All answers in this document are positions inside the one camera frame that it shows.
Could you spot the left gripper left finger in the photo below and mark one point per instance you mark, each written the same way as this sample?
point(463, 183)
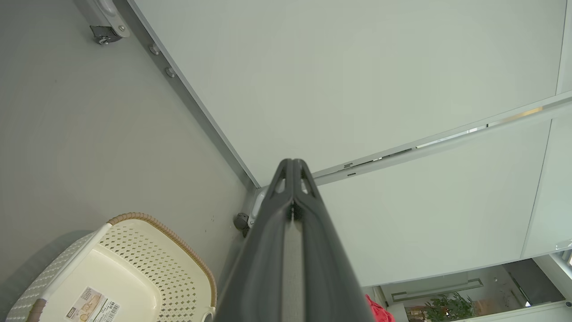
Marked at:
point(257, 268)

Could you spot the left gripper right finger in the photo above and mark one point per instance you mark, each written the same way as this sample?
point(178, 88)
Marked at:
point(326, 268)

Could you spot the red and white jersey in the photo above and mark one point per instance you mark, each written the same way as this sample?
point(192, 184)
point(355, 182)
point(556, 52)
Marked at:
point(380, 313)

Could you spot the white laundry basket brown rim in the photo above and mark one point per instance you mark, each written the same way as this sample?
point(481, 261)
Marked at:
point(147, 250)

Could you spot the partition caster wheel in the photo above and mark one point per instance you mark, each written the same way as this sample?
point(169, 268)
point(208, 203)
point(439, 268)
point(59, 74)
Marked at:
point(107, 33)
point(241, 221)

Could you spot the green potted plant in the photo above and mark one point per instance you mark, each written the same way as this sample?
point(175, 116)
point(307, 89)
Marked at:
point(449, 308)

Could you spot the paper label sticker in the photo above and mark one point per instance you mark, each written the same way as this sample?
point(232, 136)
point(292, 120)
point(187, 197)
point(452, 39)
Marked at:
point(91, 306)

